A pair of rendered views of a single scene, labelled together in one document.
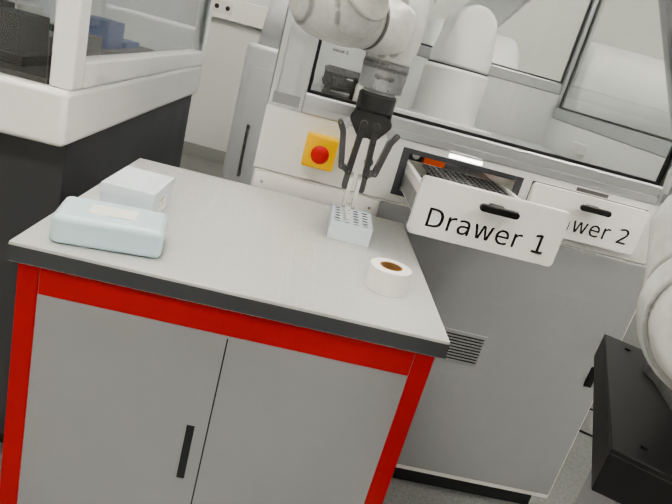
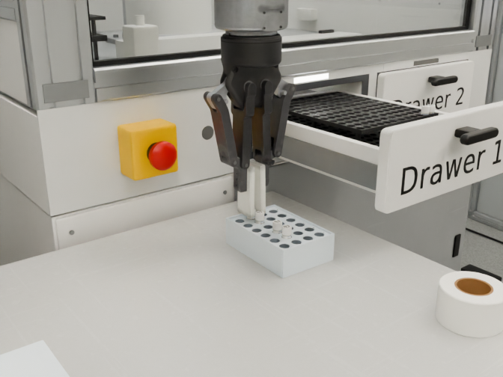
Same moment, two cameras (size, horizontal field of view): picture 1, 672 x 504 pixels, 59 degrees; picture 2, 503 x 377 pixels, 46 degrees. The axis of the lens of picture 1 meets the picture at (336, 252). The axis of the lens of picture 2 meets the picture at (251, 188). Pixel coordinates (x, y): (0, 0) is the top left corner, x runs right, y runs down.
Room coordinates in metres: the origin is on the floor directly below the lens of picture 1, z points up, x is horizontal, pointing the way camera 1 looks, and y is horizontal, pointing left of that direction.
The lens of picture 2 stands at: (0.56, 0.39, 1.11)
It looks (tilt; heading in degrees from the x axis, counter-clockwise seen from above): 20 degrees down; 328
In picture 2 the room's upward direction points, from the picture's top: straight up
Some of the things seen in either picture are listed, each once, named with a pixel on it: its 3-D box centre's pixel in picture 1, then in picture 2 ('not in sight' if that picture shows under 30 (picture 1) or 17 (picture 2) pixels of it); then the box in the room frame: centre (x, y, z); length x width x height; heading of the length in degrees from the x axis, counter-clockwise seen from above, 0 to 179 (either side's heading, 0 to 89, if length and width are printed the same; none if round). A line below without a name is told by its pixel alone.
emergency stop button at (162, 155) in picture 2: (319, 154); (161, 155); (1.29, 0.09, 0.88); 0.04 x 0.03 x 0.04; 96
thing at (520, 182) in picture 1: (438, 153); (186, 75); (1.85, -0.22, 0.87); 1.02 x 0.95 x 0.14; 96
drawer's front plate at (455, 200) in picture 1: (488, 221); (451, 152); (1.09, -0.26, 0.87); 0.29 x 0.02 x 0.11; 96
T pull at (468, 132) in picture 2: (497, 209); (471, 134); (1.06, -0.26, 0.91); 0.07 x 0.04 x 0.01; 96
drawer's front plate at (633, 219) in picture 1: (583, 218); (427, 93); (1.40, -0.55, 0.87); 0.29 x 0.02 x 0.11; 96
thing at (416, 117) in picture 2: not in sight; (397, 122); (1.19, -0.25, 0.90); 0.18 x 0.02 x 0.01; 96
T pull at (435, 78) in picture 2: (593, 209); (439, 79); (1.37, -0.55, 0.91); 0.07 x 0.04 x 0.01; 96
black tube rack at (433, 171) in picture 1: (464, 197); (346, 127); (1.29, -0.24, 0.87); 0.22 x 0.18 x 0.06; 6
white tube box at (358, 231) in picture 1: (349, 224); (278, 238); (1.15, -0.01, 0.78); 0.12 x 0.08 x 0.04; 4
